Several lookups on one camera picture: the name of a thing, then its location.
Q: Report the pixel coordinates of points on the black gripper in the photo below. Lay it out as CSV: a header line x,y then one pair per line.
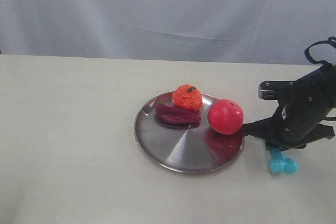
x,y
295,125

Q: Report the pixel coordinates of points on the turquoise toy bone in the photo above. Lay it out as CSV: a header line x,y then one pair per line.
x,y
280,163

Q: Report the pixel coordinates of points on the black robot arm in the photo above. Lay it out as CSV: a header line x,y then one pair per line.
x,y
319,83

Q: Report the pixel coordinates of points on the red toy apple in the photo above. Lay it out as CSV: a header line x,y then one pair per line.
x,y
225,117

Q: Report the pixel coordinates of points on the round stainless steel plate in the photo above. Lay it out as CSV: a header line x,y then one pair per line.
x,y
185,148

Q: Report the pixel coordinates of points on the orange toy tangerine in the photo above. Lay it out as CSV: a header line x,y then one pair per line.
x,y
187,97

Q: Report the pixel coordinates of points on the purple toy sweet potato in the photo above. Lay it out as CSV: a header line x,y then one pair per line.
x,y
175,115

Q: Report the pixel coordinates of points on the white backdrop cloth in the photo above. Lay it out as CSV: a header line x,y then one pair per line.
x,y
246,31

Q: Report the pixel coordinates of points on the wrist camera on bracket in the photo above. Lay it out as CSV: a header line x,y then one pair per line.
x,y
275,90

